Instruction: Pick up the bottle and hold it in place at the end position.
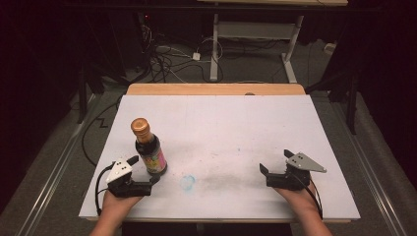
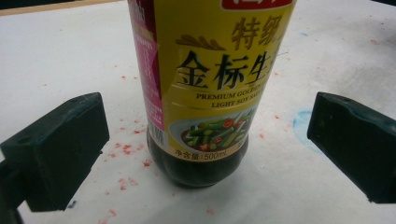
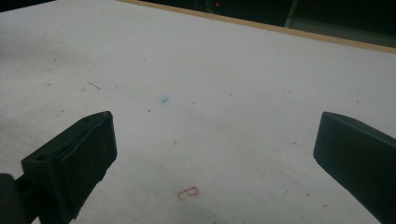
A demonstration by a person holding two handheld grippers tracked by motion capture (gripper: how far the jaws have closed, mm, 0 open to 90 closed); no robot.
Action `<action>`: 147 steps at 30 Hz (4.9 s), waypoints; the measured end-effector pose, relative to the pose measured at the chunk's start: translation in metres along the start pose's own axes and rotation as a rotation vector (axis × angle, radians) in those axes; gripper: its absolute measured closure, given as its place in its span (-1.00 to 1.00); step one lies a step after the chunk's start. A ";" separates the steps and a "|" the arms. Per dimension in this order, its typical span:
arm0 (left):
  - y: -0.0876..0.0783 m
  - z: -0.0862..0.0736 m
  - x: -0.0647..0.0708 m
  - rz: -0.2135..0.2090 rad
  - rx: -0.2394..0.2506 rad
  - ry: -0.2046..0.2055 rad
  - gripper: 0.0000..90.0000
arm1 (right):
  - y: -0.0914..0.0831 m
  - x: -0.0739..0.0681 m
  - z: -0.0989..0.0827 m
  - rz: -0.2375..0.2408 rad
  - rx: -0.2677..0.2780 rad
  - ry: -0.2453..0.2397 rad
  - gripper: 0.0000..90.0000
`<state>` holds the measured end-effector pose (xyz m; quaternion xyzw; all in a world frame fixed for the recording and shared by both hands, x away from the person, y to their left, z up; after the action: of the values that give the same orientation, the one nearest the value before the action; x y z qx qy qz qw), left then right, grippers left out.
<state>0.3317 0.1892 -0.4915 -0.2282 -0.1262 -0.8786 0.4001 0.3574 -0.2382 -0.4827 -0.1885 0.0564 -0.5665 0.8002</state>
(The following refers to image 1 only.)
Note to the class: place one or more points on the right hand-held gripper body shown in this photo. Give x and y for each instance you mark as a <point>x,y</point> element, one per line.
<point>291,178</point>

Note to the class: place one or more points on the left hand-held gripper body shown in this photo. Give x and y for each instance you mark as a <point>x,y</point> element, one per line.
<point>123,187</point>

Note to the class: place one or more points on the white metal desk frame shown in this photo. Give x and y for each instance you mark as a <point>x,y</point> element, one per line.
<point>214,49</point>

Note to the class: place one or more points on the person's right hand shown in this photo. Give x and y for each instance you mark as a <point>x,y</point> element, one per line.
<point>300,201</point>

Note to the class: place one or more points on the white power strip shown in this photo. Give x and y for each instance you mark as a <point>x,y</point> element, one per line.
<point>329,48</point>

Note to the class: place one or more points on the black metal stand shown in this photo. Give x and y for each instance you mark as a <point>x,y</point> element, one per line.
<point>82,98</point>
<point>351,105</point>

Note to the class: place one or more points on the dark sauce bottle gold cap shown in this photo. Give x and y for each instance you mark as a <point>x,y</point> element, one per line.
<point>149,149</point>

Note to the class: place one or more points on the white power adapter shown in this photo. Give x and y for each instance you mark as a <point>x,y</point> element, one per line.
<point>196,56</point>

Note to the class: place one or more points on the person's left hand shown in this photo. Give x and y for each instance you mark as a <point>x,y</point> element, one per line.
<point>116,205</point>

